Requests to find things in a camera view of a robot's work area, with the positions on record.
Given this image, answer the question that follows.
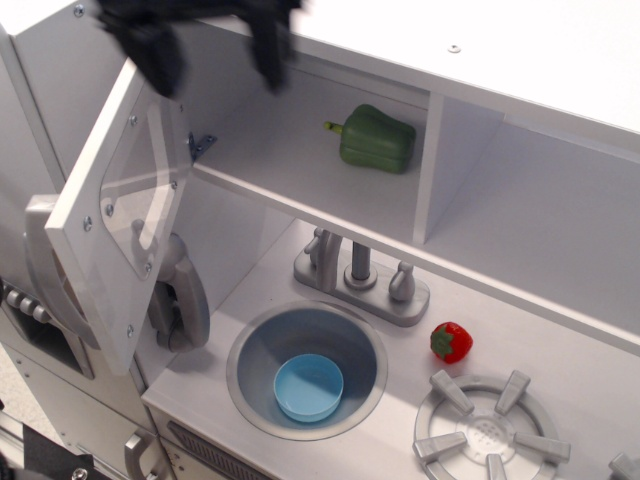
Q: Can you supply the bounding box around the grey stove burner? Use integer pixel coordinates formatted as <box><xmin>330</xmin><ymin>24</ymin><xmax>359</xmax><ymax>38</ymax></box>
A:
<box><xmin>609</xmin><ymin>453</ymin><xmax>640</xmax><ymax>480</ymax></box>
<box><xmin>413</xmin><ymin>370</ymin><xmax>571</xmax><ymax>479</ymax></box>

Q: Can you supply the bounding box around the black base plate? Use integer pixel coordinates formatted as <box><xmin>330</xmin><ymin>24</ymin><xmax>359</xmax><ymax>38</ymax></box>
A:
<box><xmin>1</xmin><ymin>425</ymin><xmax>101</xmax><ymax>479</ymax></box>

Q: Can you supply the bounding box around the white microwave door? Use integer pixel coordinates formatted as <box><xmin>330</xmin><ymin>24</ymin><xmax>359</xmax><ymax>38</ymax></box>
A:
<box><xmin>25</xmin><ymin>61</ymin><xmax>192</xmax><ymax>375</ymax></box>

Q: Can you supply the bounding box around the grey oven door handle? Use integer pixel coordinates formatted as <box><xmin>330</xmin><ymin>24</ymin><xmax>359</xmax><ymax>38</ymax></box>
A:
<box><xmin>124</xmin><ymin>433</ymin><xmax>159</xmax><ymax>480</ymax></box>

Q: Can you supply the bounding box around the green toy bell pepper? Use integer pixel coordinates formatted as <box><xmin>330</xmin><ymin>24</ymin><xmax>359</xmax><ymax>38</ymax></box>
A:
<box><xmin>323</xmin><ymin>104</ymin><xmax>417</xmax><ymax>174</ymax></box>

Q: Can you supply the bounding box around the blue plastic bowl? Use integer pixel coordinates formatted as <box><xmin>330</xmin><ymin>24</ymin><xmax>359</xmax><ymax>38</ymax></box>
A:
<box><xmin>273</xmin><ymin>354</ymin><xmax>344</xmax><ymax>423</ymax></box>

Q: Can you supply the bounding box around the round grey sink basin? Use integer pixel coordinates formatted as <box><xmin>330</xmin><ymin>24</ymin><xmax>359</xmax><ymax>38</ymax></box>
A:
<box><xmin>226</xmin><ymin>301</ymin><xmax>388</xmax><ymax>441</ymax></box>

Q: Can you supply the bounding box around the white toy kitchen cabinet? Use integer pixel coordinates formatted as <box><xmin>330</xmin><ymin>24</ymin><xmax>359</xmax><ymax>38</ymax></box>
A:
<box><xmin>1</xmin><ymin>1</ymin><xmax>639</xmax><ymax>479</ymax></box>

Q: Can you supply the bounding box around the grey toy faucet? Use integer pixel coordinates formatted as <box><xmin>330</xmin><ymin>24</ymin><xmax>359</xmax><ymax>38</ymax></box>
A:
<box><xmin>294</xmin><ymin>228</ymin><xmax>430</xmax><ymax>327</ymax></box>

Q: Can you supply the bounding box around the grey toy telephone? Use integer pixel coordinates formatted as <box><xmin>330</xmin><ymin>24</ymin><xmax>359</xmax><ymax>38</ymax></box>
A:
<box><xmin>147</xmin><ymin>233</ymin><xmax>210</xmax><ymax>353</ymax></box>

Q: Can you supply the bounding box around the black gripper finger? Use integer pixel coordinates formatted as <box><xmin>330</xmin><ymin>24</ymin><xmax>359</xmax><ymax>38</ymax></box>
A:
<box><xmin>240</xmin><ymin>0</ymin><xmax>303</xmax><ymax>92</ymax></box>
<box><xmin>98</xmin><ymin>1</ymin><xmax>190</xmax><ymax>98</ymax></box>

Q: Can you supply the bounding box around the red toy strawberry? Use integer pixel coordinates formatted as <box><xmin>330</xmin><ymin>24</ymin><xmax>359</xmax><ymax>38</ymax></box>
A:
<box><xmin>430</xmin><ymin>322</ymin><xmax>474</xmax><ymax>364</ymax></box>

